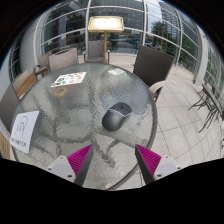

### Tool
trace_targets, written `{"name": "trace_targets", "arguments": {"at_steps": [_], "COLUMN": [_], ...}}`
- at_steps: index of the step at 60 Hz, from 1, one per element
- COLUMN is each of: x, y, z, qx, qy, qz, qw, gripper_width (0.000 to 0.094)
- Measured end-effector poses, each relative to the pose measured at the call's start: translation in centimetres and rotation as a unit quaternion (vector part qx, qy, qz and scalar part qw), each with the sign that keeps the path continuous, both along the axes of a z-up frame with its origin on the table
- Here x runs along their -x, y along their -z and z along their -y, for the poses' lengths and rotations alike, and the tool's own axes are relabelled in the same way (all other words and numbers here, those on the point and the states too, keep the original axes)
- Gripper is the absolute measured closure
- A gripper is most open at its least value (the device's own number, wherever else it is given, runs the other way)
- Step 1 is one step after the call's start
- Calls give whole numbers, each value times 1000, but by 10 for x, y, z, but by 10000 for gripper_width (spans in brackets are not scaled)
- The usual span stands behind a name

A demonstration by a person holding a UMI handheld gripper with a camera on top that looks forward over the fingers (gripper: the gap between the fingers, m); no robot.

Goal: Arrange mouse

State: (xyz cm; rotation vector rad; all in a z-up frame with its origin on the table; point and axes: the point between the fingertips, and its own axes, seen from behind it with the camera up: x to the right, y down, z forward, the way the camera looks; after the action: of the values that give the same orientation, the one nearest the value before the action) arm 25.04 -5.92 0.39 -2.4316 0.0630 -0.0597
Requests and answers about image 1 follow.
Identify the wooden slat bench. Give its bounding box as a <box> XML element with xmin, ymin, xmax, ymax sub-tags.
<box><xmin>12</xmin><ymin>69</ymin><xmax>38</xmax><ymax>99</ymax></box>
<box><xmin>0</xmin><ymin>129</ymin><xmax>11</xmax><ymax>159</ymax></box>

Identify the green metal outdoor table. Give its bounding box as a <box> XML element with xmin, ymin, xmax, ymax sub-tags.
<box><xmin>188</xmin><ymin>83</ymin><xmax>224</xmax><ymax>134</ymax></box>

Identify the white printed mouse pad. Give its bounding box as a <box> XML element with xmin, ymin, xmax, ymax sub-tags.
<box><xmin>9</xmin><ymin>110</ymin><xmax>40</xmax><ymax>155</ymax></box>

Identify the black computer mouse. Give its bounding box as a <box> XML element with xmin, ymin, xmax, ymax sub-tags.
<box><xmin>101</xmin><ymin>101</ymin><xmax>133</xmax><ymax>132</ymax></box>

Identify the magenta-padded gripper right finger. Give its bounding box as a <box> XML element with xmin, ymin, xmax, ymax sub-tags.
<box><xmin>134</xmin><ymin>144</ymin><xmax>182</xmax><ymax>185</ymax></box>

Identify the colourful picture menu sheet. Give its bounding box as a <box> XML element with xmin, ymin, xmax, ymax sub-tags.
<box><xmin>50</xmin><ymin>71</ymin><xmax>88</xmax><ymax>89</ymax></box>

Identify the grey wicker chair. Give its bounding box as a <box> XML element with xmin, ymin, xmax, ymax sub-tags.
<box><xmin>48</xmin><ymin>47</ymin><xmax>80</xmax><ymax>73</ymax></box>
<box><xmin>33</xmin><ymin>51</ymin><xmax>54</xmax><ymax>80</ymax></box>
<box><xmin>0</xmin><ymin>83</ymin><xmax>22</xmax><ymax>134</ymax></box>
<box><xmin>83</xmin><ymin>40</ymin><xmax>111</xmax><ymax>64</ymax></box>

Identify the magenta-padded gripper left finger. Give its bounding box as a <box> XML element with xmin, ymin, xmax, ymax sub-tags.
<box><xmin>46</xmin><ymin>144</ymin><xmax>95</xmax><ymax>187</ymax></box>

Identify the brown round table ring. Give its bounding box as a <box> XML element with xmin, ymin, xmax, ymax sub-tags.
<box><xmin>53</xmin><ymin>87</ymin><xmax>69</xmax><ymax>98</ymax></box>

